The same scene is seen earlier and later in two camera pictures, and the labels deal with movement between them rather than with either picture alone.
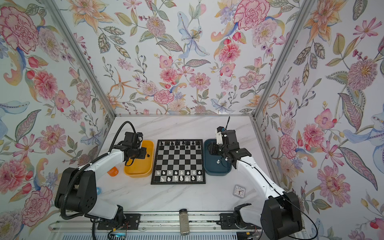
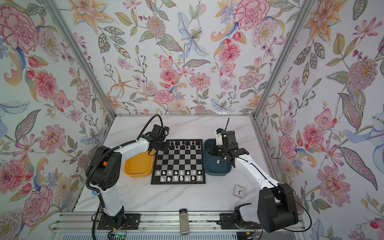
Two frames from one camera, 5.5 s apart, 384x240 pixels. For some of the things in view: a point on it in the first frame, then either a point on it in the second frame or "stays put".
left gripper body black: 138,152 to 163,146
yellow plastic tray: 142,168 stays put
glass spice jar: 184,221 stays put
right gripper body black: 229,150 stays put
